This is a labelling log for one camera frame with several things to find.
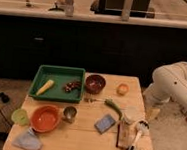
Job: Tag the orange red bowl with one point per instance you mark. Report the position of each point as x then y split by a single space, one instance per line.
45 118

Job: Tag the white dish brush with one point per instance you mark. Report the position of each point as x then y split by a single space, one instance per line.
142 127

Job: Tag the green plastic tray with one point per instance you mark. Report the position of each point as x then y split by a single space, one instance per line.
61 75

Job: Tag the light blue cloth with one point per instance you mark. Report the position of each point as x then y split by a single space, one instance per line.
27 140

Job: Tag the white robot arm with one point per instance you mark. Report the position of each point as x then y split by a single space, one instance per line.
169 83

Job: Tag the small metal cup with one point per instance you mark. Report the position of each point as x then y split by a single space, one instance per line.
70 113

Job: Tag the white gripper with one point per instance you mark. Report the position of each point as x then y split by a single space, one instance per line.
132 114

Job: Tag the dark red grapes toy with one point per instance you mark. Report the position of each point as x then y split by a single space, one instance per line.
72 86

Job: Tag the blue sponge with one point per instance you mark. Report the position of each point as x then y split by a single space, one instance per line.
105 123

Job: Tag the small orange cup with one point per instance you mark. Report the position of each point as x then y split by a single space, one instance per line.
122 89

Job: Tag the light green plastic cup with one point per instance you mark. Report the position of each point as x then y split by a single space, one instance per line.
20 117

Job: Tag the dark red small bowl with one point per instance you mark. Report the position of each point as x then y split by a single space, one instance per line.
95 84

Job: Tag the yellow corn toy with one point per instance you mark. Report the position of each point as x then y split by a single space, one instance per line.
45 87

